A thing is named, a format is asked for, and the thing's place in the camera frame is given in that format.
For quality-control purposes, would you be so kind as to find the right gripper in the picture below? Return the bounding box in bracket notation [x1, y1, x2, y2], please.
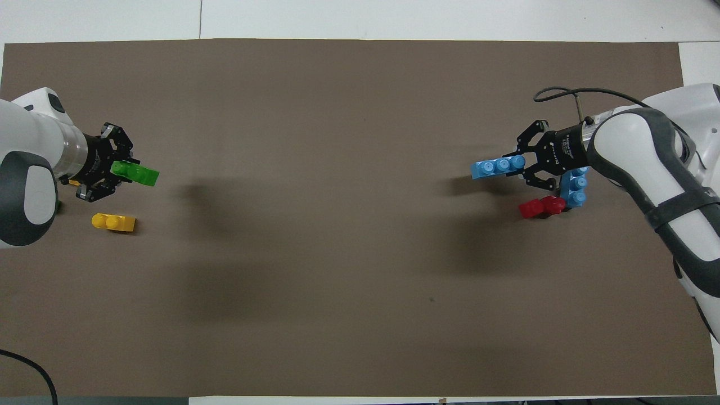
[502, 119, 590, 190]

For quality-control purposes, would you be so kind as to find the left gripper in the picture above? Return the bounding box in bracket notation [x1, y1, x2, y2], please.
[77, 123, 134, 203]

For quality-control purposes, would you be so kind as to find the green toy block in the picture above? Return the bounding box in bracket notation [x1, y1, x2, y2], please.
[111, 160, 160, 187]

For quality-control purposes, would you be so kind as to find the blue toy block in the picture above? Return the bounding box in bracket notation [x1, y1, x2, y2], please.
[471, 155, 527, 181]
[559, 166, 590, 209]

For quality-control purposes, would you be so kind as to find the red toy block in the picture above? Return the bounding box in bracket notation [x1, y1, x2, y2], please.
[518, 195, 568, 220]

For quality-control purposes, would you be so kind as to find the black cable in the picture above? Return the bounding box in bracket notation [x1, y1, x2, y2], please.
[533, 86, 653, 125]
[0, 348, 59, 405]

